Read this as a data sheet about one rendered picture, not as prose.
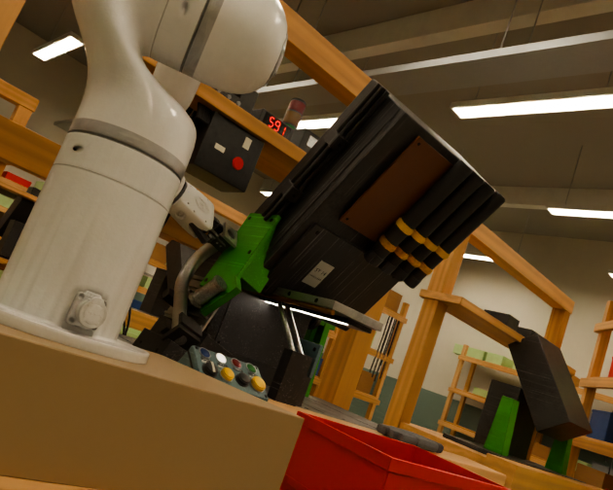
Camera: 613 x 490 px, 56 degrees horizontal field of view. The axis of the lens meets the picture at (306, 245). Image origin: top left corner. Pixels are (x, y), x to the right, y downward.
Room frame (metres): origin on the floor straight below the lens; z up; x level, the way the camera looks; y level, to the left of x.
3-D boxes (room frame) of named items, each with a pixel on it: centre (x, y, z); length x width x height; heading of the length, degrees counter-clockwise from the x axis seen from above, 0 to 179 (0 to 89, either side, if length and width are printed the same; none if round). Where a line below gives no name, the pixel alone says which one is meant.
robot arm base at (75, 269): (0.58, 0.20, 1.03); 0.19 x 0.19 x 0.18
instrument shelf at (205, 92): (1.60, 0.25, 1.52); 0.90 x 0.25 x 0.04; 128
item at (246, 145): (1.49, 0.30, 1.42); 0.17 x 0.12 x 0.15; 128
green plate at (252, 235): (1.30, 0.11, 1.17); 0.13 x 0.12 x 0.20; 128
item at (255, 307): (1.57, 0.09, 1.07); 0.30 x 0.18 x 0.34; 128
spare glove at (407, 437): (1.42, -0.39, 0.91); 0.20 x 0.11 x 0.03; 131
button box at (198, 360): (1.04, 0.05, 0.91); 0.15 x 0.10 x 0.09; 128
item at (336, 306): (1.37, -0.04, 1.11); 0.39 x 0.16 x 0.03; 38
